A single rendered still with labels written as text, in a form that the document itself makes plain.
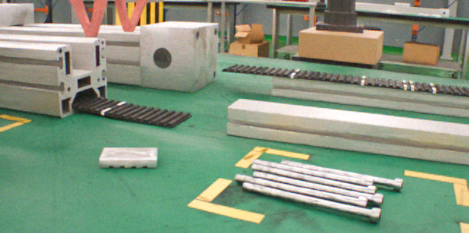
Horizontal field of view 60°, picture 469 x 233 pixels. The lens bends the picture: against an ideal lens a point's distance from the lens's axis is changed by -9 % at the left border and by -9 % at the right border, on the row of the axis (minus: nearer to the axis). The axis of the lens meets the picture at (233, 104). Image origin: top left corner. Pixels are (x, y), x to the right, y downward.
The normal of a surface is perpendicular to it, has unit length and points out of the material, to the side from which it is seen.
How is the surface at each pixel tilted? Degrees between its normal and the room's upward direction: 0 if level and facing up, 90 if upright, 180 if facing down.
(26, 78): 90
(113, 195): 0
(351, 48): 90
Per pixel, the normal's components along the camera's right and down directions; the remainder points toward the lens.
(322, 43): -0.40, 0.22
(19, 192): 0.03, -0.97
